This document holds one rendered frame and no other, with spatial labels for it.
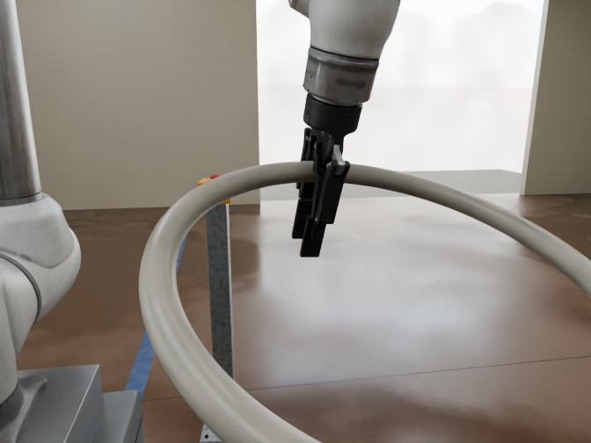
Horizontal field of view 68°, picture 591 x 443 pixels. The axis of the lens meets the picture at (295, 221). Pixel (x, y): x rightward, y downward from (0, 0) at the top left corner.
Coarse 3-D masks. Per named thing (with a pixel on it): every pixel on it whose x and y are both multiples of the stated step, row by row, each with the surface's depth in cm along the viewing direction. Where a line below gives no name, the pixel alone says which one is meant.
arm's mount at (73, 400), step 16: (48, 368) 75; (64, 368) 75; (80, 368) 75; (96, 368) 75; (48, 384) 71; (64, 384) 71; (80, 384) 71; (96, 384) 74; (48, 400) 67; (64, 400) 67; (80, 400) 68; (96, 400) 74; (32, 416) 64; (48, 416) 64; (64, 416) 64; (80, 416) 66; (96, 416) 74; (32, 432) 61; (48, 432) 61; (64, 432) 61; (80, 432) 66
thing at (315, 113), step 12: (312, 108) 55; (324, 108) 54; (336, 108) 54; (348, 108) 54; (360, 108) 55; (312, 120) 56; (324, 120) 55; (336, 120) 54; (348, 120) 55; (312, 132) 62; (324, 132) 57; (336, 132) 55; (348, 132) 56; (324, 144) 57; (312, 156) 62; (324, 156) 58
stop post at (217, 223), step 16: (224, 208) 162; (208, 224) 163; (224, 224) 164; (208, 240) 165; (224, 240) 165; (208, 256) 166; (224, 256) 167; (208, 272) 168; (224, 272) 168; (224, 288) 170; (224, 304) 171; (224, 320) 173; (224, 336) 175; (224, 352) 176; (224, 368) 178; (208, 432) 184
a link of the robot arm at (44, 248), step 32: (0, 0) 61; (0, 32) 62; (0, 64) 63; (0, 96) 64; (0, 128) 64; (32, 128) 70; (0, 160) 66; (32, 160) 70; (0, 192) 67; (32, 192) 70; (0, 224) 66; (32, 224) 68; (64, 224) 76; (0, 256) 65; (32, 256) 68; (64, 256) 75; (64, 288) 76
